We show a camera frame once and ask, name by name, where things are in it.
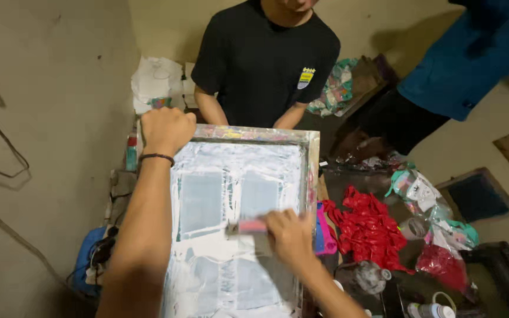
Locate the person's right hand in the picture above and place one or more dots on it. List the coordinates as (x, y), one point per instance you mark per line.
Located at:
(290, 240)

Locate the person's left hand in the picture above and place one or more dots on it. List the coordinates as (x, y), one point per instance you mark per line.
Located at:
(166, 128)

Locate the person's right fingers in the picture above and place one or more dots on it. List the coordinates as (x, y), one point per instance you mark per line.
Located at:
(283, 218)

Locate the person's left fingers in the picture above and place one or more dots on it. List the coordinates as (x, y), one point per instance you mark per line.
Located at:
(172, 115)

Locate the silver screen printing frame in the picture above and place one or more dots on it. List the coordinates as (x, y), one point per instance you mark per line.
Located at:
(241, 207)

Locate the white plastic bag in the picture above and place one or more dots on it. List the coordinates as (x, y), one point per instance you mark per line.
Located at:
(155, 81)

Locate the pink cloth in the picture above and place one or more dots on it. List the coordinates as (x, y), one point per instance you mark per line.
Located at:
(325, 236)

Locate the red capped teal bottle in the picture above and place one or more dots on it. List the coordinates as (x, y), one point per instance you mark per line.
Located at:
(131, 150)

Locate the pile of red balloons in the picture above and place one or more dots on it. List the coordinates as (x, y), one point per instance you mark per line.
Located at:
(369, 232)

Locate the crumpled clear plastic bag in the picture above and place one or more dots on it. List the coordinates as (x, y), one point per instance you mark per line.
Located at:
(369, 276)

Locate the roll of tape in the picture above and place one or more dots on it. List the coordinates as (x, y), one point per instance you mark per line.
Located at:
(411, 228)

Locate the heap of colourful packets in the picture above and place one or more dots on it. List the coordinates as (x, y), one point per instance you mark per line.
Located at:
(336, 90)

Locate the clear bag of packets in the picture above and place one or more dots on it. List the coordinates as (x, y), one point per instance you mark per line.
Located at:
(431, 207)

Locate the bag of red balloons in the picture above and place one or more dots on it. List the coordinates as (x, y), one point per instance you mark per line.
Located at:
(443, 265)

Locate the blue bag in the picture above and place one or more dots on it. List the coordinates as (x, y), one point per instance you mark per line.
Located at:
(87, 260)

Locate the white plastic bottle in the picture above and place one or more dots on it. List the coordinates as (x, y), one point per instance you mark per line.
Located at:
(431, 310)

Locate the black framed screen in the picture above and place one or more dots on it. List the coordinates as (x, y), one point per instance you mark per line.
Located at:
(504, 276)

